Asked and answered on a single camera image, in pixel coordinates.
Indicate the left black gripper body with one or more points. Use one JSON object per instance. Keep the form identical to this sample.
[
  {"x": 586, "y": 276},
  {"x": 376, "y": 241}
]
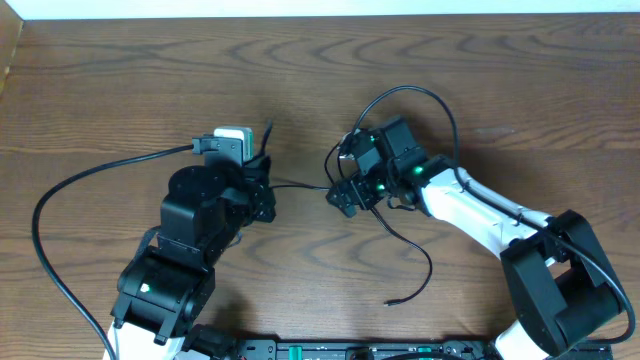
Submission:
[{"x": 261, "y": 195}]

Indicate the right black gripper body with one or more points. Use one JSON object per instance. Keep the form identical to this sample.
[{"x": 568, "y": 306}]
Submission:
[{"x": 368, "y": 190}]

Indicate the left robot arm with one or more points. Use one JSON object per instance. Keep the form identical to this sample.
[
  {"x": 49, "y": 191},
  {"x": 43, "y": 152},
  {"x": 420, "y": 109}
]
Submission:
[{"x": 164, "y": 288}]

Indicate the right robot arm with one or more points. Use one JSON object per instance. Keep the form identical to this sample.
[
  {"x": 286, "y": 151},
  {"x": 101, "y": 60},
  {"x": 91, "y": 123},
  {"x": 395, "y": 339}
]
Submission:
[{"x": 561, "y": 283}]

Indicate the cardboard box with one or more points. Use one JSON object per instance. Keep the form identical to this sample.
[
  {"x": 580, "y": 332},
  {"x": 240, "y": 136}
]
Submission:
[{"x": 11, "y": 25}]

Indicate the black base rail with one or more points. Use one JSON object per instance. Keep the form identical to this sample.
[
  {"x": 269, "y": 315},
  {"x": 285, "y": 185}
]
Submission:
[{"x": 213, "y": 344}]

